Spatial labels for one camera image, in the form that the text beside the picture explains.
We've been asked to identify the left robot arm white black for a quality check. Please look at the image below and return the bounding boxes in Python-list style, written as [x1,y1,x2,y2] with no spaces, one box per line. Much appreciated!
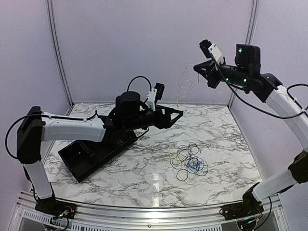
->
[16,89,183,200]

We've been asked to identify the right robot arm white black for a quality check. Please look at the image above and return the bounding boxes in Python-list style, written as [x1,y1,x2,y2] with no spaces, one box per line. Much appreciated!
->
[193,39,308,207]

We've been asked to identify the black compartment tray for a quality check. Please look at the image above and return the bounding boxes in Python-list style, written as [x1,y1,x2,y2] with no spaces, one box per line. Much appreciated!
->
[58,131,137,182]

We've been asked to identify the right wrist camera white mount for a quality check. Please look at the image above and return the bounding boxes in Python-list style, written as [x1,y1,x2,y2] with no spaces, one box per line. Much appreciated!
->
[199,39,225,64]

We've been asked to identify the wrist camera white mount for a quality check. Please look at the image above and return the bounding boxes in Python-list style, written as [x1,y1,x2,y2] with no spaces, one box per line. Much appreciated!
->
[199,39,225,64]
[145,83,165,112]

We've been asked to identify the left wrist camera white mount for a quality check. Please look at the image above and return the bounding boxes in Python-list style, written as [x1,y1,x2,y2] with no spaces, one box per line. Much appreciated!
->
[145,83,165,112]

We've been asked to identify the blue cable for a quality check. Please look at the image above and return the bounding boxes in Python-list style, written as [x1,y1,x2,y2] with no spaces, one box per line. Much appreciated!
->
[184,156,209,177]

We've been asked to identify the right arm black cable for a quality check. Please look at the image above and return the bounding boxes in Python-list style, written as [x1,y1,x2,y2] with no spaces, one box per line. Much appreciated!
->
[211,55,308,119]

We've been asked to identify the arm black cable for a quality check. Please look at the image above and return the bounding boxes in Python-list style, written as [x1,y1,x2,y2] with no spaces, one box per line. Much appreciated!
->
[211,55,308,119]
[4,76,152,161]

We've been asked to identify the left aluminium corner post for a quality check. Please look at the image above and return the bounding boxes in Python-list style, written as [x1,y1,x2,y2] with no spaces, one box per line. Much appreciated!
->
[46,0,74,107]

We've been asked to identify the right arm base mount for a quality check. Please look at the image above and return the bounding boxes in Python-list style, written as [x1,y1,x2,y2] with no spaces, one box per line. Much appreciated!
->
[219,186,264,220]

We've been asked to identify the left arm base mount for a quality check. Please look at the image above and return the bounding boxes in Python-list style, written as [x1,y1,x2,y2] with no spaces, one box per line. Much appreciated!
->
[35,197,77,219]

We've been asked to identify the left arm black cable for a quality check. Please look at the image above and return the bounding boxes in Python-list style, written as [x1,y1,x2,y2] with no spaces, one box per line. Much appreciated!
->
[4,76,152,161]

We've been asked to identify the aluminium front frame rail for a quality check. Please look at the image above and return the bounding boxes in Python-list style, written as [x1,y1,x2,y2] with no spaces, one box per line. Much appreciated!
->
[8,191,289,231]

